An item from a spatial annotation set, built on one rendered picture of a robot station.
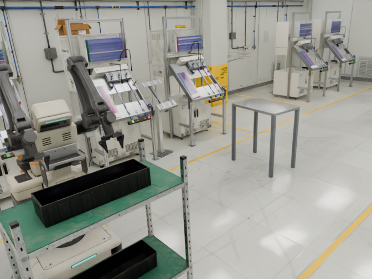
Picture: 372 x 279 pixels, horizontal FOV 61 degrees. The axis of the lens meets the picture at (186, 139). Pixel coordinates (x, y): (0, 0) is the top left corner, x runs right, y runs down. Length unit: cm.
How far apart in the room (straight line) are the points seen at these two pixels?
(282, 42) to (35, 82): 526
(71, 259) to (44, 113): 106
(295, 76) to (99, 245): 617
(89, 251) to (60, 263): 20
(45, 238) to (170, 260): 93
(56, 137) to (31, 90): 352
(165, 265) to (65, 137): 104
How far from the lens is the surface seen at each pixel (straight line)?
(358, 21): 1040
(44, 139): 210
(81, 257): 249
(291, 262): 276
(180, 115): 499
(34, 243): 154
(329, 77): 902
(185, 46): 510
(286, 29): 777
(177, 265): 215
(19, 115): 179
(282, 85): 791
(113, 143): 439
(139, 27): 640
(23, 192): 246
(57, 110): 204
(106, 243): 255
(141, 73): 644
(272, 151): 379
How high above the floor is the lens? 179
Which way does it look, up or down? 20 degrees down
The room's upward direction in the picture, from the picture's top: 3 degrees counter-clockwise
